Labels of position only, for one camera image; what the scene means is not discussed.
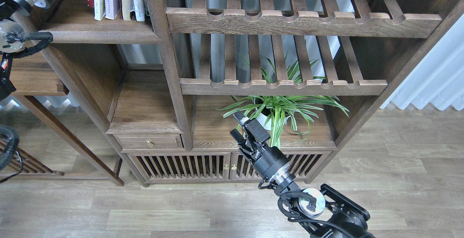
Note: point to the dark wooden bookshelf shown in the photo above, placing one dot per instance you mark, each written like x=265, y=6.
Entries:
x=166, y=78

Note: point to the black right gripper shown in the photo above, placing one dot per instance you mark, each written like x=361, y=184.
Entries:
x=269, y=162

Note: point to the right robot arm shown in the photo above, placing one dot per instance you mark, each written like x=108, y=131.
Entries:
x=323, y=213

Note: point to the white curtain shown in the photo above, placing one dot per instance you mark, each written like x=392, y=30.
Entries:
x=439, y=77

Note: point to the wooden side table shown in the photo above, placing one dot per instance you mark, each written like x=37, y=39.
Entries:
x=33, y=77

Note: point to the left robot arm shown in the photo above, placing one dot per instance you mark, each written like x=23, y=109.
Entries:
x=15, y=42

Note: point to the brass drawer knob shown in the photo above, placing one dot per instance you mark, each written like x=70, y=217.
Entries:
x=149, y=143

